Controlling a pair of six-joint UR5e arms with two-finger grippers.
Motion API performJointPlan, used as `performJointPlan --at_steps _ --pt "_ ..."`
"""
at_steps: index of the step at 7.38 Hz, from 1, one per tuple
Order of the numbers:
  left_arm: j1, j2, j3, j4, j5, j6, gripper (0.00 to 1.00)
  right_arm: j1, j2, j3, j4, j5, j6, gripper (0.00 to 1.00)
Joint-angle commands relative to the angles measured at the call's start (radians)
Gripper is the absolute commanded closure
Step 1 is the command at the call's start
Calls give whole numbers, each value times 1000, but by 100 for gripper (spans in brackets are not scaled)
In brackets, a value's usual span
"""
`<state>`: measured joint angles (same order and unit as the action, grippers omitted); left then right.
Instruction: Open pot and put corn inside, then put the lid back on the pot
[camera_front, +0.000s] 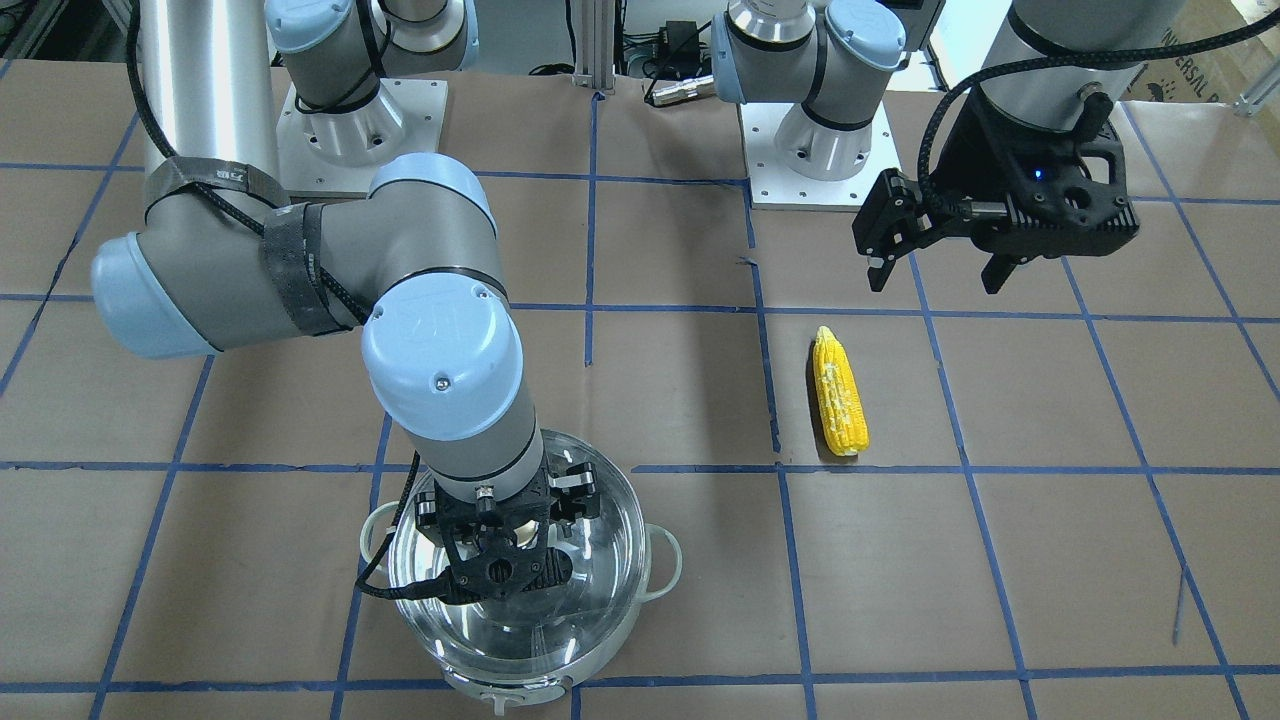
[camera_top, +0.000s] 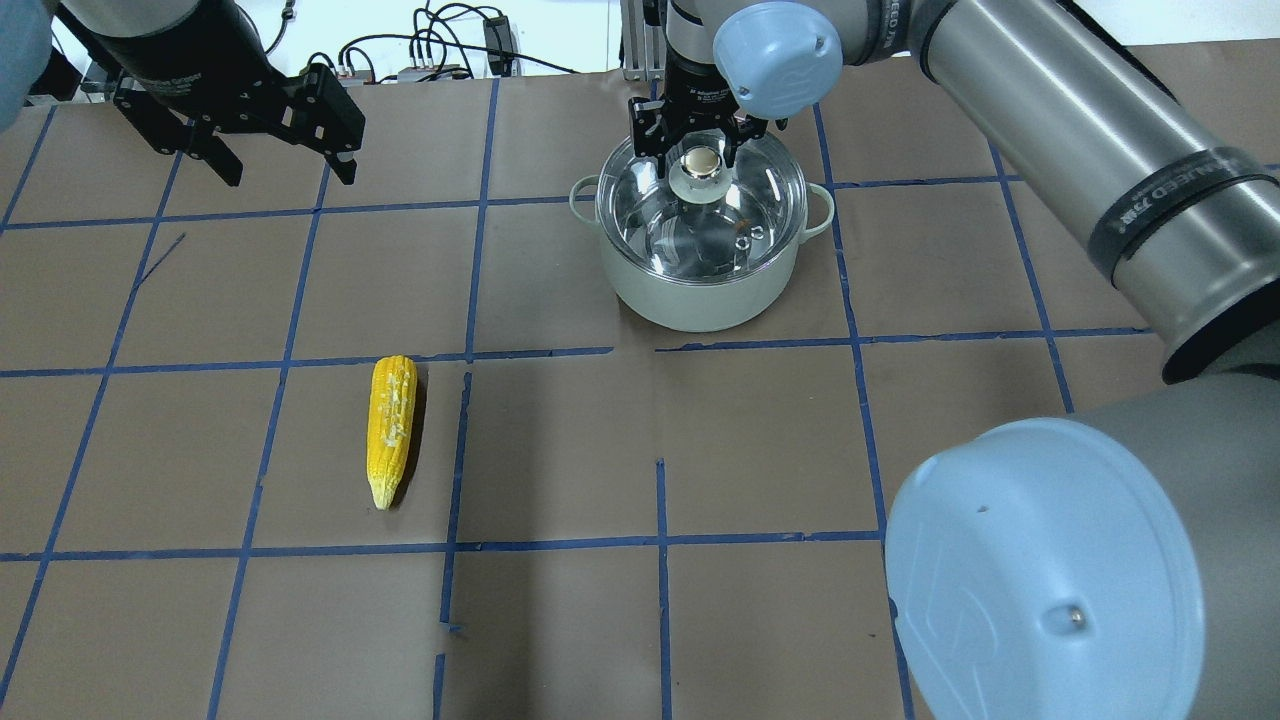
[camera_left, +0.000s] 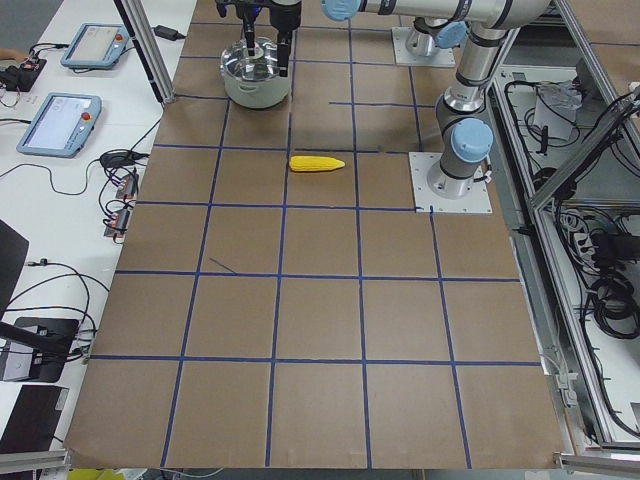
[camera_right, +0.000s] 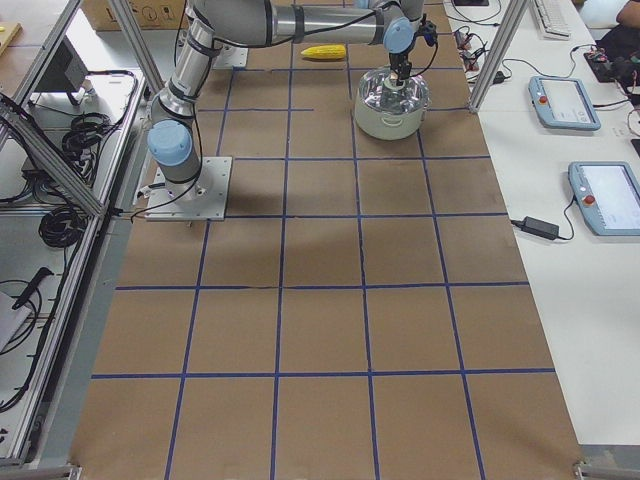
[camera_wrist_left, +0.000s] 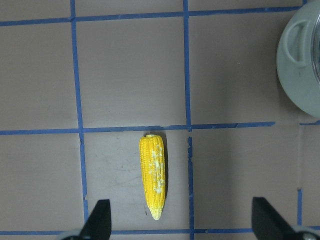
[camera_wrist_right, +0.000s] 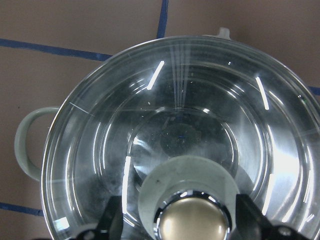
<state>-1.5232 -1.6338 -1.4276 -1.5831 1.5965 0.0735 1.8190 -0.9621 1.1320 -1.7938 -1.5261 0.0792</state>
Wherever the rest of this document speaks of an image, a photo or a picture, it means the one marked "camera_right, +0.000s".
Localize black power adapter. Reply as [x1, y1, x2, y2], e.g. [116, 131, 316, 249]
[521, 216, 559, 240]

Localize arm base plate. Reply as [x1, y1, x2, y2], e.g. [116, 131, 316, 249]
[143, 157, 233, 221]
[211, 45, 249, 70]

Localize cardboard box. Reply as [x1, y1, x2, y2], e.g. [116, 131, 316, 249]
[81, 0, 188, 31]

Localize yellow corn cob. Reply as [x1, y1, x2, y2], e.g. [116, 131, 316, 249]
[300, 44, 347, 62]

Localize upper teach pendant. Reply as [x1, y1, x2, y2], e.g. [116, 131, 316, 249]
[528, 76, 601, 131]

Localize glass pot lid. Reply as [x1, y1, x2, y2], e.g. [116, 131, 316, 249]
[358, 66, 431, 115]

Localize teach pendant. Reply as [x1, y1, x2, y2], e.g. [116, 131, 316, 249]
[528, 76, 601, 131]
[568, 161, 639, 236]

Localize pale green cooking pot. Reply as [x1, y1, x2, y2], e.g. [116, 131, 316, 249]
[354, 88, 430, 140]

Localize coiled black cables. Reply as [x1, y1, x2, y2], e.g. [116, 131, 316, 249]
[39, 112, 119, 249]

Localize aluminium frame rail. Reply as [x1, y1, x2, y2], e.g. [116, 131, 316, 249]
[1, 94, 107, 218]

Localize white keyboard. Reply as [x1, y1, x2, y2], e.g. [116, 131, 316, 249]
[530, 0, 571, 40]

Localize aluminium frame post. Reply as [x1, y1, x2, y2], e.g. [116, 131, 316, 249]
[468, 0, 528, 113]

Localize lower teach pendant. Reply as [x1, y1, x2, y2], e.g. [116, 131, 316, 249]
[568, 161, 639, 236]

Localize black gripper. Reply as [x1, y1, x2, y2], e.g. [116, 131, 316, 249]
[389, 50, 412, 82]

